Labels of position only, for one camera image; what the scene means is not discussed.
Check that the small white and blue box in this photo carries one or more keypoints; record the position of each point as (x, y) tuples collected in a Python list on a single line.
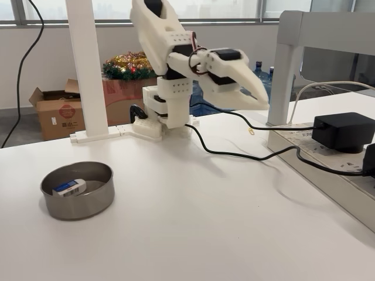
[(68, 187)]

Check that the red cardboard box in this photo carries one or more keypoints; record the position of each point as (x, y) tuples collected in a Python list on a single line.
[(117, 99)]

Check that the brown cardboard box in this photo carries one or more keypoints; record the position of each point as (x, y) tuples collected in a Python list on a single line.
[(58, 117)]

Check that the round metal bowl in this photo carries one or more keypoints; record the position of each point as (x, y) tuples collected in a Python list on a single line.
[(79, 209)]

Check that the yellow paper clip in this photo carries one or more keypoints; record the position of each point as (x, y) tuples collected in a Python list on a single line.
[(251, 131)]

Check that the white power strip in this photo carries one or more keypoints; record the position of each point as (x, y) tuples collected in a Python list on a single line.
[(287, 137)]

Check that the grey-white desk shelf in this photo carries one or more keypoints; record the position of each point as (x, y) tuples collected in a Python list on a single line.
[(293, 29)]

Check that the black table clamp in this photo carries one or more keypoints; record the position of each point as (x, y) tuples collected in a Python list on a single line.
[(134, 110)]

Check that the green tinsel wreath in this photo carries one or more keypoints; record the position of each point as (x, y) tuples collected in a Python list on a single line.
[(123, 68)]

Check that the black power adapter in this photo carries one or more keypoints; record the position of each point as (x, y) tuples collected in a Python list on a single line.
[(340, 131)]

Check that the black plug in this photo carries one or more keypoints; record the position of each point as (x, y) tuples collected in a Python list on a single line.
[(369, 158)]

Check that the white vertical post stand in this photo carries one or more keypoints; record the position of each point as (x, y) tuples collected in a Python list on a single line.
[(85, 73)]

